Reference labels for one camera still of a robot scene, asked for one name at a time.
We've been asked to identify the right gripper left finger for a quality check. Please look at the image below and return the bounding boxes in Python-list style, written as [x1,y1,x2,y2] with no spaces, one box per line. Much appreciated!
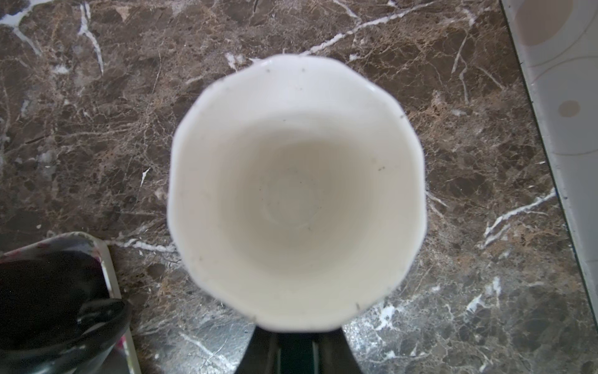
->
[235,327,279,374]

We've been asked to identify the black mug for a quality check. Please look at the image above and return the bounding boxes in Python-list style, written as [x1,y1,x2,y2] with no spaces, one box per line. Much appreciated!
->
[0,249,133,374]

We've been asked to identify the dark green mug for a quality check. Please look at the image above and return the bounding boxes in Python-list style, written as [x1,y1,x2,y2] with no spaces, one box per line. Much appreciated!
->
[167,53,428,374]

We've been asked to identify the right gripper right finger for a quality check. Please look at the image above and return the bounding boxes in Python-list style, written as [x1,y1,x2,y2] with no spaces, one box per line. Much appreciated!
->
[317,328,362,374]

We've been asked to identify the floral serving tray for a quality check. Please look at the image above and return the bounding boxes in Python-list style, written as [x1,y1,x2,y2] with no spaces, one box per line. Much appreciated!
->
[0,231,143,374]

